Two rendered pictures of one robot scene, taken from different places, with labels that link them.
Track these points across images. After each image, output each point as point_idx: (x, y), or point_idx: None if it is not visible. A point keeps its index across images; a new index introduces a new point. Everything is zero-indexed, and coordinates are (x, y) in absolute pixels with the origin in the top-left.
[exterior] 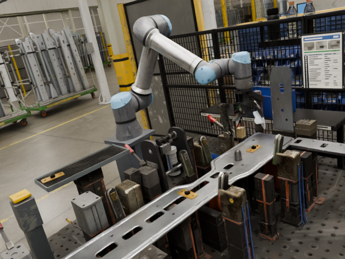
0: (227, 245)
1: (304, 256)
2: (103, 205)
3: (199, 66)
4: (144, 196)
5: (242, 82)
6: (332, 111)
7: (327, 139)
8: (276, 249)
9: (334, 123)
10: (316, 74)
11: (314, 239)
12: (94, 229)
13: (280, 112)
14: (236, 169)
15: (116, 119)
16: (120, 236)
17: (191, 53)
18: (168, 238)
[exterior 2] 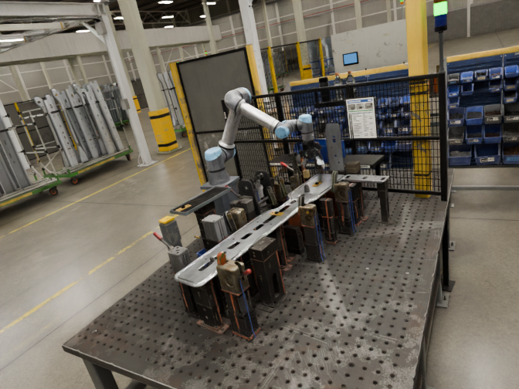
0: (305, 245)
1: (355, 248)
2: None
3: (277, 126)
4: None
5: (307, 136)
6: (371, 155)
7: None
8: (337, 248)
9: (372, 162)
10: (358, 127)
11: (361, 239)
12: (220, 237)
13: (334, 157)
14: (306, 197)
15: (211, 169)
16: (239, 238)
17: (270, 116)
18: None
